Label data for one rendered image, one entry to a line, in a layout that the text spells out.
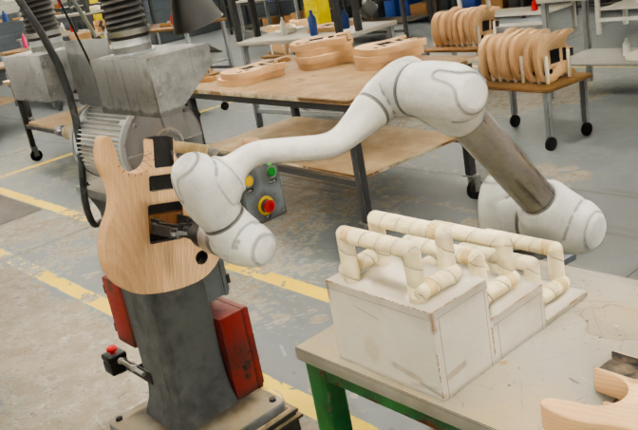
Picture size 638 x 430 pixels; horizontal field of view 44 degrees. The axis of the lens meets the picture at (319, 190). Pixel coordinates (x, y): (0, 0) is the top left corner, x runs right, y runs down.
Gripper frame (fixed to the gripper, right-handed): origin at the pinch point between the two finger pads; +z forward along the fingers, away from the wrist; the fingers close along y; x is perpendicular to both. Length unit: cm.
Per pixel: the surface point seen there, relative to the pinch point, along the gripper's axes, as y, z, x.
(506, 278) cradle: 21, -89, -1
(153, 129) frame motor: 7.3, 17.9, 22.3
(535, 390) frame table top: 11, -102, -16
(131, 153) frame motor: 0.9, 18.8, 16.2
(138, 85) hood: -7.9, -3.3, 34.7
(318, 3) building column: 694, 735, 132
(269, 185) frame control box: 45.6, 16.7, 2.6
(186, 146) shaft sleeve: 10.4, 6.1, 18.1
